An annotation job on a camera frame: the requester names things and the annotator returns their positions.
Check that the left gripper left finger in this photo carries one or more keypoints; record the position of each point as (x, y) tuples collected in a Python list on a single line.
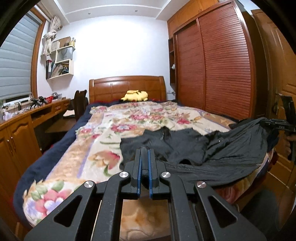
[(92, 211)]

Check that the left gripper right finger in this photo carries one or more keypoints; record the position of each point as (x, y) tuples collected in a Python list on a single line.
[(196, 211)]

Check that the black zip jacket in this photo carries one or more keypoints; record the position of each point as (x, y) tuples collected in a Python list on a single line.
[(217, 158)]

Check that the person's right hand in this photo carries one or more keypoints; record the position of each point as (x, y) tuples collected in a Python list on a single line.
[(287, 140)]

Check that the floral bed blanket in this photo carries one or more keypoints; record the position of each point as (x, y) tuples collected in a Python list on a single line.
[(181, 167)]

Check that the wooden room door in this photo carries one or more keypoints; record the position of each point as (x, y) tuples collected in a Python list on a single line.
[(280, 61)]

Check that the wooden louvered wardrobe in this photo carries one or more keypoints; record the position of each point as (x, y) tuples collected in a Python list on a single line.
[(217, 62)]

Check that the wooden desk with cabinets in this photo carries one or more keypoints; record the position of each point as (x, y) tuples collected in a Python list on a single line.
[(19, 145)]

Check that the dark wooden chair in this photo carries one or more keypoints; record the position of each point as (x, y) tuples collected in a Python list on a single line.
[(77, 106)]

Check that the yellow Pikachu plush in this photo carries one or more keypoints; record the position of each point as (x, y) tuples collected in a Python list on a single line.
[(135, 95)]

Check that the red basket on desk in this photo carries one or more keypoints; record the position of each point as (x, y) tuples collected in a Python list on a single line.
[(49, 99)]

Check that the wooden bed headboard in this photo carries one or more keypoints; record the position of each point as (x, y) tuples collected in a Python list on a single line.
[(114, 88)]

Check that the grey window blind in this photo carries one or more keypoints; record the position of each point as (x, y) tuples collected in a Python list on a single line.
[(16, 57)]

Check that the cream hanging bundle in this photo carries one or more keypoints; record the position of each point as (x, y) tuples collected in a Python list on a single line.
[(55, 26)]

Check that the white wall shelf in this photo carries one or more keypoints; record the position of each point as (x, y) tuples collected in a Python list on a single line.
[(59, 63)]

